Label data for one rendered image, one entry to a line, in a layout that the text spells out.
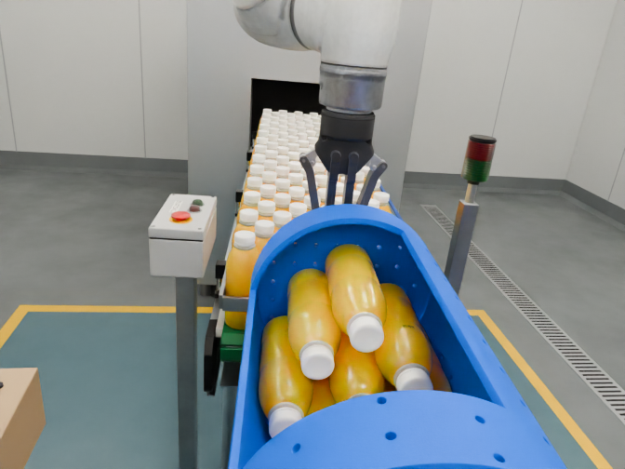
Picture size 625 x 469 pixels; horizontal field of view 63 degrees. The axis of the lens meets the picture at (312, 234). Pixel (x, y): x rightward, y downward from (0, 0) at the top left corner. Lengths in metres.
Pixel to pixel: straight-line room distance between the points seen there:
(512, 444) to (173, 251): 0.73
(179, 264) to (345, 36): 0.53
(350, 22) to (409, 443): 0.49
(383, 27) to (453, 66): 4.64
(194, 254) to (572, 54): 5.20
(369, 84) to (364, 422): 0.45
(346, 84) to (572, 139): 5.45
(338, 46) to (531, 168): 5.31
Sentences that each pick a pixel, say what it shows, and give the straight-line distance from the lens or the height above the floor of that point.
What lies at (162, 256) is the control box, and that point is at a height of 1.04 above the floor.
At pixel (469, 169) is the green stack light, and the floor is 1.18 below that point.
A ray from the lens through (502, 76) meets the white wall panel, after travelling 5.52.
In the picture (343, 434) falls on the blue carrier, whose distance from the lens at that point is 0.36.
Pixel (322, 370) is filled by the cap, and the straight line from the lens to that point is 0.61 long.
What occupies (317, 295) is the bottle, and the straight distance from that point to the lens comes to 0.68.
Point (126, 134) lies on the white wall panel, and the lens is 5.14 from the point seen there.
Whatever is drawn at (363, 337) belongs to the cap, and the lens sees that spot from 0.58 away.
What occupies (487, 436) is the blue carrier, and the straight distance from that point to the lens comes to 0.37.
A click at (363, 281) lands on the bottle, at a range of 0.63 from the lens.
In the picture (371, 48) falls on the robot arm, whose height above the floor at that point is 1.44.
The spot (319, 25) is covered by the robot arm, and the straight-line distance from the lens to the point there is 0.69.
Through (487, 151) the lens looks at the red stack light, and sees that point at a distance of 1.24.
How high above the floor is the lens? 1.47
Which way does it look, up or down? 22 degrees down
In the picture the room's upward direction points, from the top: 5 degrees clockwise
